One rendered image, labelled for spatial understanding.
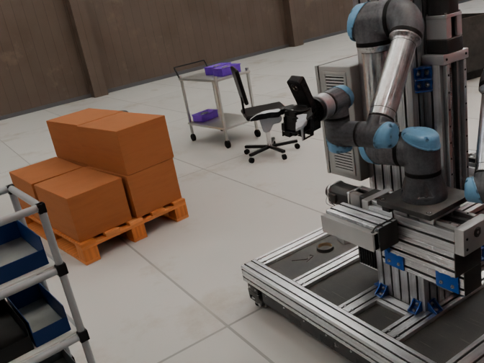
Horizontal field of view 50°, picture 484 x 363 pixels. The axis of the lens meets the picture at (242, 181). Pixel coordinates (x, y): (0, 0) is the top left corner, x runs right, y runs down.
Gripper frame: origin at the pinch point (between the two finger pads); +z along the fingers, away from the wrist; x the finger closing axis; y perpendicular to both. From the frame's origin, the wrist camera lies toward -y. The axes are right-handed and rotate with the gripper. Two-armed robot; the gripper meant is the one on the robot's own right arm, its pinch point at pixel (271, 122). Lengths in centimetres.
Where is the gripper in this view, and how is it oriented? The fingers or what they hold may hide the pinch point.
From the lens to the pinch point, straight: 135.4
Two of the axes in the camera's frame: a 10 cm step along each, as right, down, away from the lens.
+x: -7.5, -2.4, 6.2
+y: 0.7, 9.0, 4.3
